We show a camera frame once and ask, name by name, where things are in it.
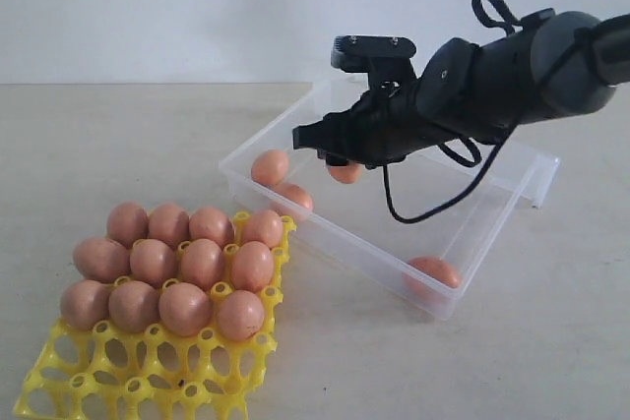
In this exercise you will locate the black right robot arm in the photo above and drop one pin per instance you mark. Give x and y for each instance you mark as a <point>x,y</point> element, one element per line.
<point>556,66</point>

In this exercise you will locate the brown egg corner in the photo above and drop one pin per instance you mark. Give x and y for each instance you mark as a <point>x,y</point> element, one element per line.
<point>437,269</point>

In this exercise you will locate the brown egg top back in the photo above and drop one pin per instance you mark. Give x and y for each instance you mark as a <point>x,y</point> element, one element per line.
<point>240,315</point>

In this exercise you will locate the brown egg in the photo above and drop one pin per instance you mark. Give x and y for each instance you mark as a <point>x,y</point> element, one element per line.
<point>133,306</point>
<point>184,309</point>
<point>298,196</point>
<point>84,304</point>
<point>153,262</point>
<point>252,267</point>
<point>346,174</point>
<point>169,223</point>
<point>213,224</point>
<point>101,259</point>
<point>127,223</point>
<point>202,263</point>
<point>240,315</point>
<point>270,167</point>

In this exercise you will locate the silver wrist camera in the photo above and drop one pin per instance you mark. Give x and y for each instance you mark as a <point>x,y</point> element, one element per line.
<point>386,56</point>

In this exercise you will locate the yellow plastic egg tray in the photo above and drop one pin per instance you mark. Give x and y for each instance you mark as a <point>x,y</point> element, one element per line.
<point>107,373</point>

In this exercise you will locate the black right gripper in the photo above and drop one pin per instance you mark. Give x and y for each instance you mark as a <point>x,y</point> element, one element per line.
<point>384,126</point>

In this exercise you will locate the brown egg speckled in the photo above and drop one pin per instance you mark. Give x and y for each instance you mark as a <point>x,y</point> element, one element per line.
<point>264,226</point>

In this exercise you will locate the clear plastic container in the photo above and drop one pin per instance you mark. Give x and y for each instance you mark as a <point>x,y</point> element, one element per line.
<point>356,223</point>

